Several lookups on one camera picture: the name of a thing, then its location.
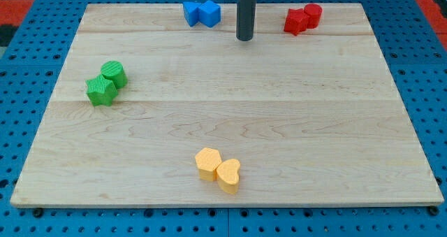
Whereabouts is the yellow hexagon block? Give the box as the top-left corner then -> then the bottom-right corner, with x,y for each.
195,148 -> 222,182

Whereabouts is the blue cube block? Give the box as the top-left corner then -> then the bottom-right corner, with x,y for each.
198,0 -> 221,28

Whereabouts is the yellow heart block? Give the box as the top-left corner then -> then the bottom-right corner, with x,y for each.
217,159 -> 241,194

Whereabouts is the red cylinder block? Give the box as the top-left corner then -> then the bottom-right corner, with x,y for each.
304,3 -> 323,29

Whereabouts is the blue triangle block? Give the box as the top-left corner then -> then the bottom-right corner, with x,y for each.
182,1 -> 200,27

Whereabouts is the wooden board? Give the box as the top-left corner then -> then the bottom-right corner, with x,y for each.
10,3 -> 444,208

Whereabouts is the red star block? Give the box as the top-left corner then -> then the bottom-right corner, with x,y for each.
284,8 -> 309,36

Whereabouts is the green star block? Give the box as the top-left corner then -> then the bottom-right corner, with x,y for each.
86,74 -> 118,106

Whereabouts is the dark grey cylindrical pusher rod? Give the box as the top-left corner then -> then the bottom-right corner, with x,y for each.
236,0 -> 256,41

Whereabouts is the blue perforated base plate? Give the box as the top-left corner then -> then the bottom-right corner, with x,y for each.
1,0 -> 446,236

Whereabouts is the green cylinder block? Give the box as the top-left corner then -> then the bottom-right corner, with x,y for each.
101,61 -> 128,89

